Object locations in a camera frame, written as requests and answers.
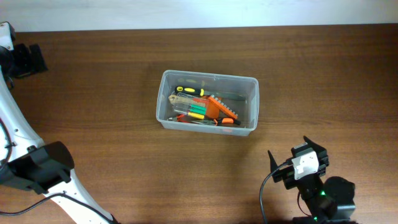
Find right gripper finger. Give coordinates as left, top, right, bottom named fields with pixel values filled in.
left=267, top=151, right=279, bottom=176
left=303, top=136, right=327, bottom=156

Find orange black needle-nose pliers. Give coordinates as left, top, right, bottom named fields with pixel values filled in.
left=190, top=118, right=241, bottom=126

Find orange scraper wooden handle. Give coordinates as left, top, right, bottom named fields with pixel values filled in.
left=168, top=95, right=223, bottom=119

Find clear plastic storage container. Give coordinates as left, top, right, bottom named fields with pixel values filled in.
left=156, top=70, right=259, bottom=136

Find orange bit holder strip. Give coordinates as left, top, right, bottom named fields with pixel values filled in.
left=208, top=95, right=238, bottom=119

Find clear screwdriver set case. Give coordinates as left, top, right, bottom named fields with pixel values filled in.
left=169, top=93, right=210, bottom=119

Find metal file yellow black handle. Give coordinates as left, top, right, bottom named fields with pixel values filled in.
left=174, top=86, right=246, bottom=101

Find small red diagonal cutters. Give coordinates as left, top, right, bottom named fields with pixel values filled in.
left=167, top=114, right=192, bottom=123

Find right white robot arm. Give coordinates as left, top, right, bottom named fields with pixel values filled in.
left=259, top=136, right=356, bottom=224

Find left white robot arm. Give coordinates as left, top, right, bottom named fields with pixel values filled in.
left=1, top=47, right=117, bottom=223

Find right black camera cable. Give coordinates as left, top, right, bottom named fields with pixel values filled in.
left=259, top=157, right=295, bottom=224

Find black camera cable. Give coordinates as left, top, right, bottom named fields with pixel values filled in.
left=0, top=118, right=119, bottom=224
left=259, top=157, right=295, bottom=224

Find green handled screwdriver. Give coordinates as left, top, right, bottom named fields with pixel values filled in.
left=174, top=102, right=206, bottom=110
left=173, top=107, right=206, bottom=115

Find red handled screwdriver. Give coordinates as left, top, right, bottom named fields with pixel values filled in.
left=177, top=95, right=208, bottom=105

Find yellow handled screwdriver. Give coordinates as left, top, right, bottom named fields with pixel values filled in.
left=175, top=110, right=205, bottom=119

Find left black camera cable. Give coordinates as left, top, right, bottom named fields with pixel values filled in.
left=0, top=118, right=119, bottom=224

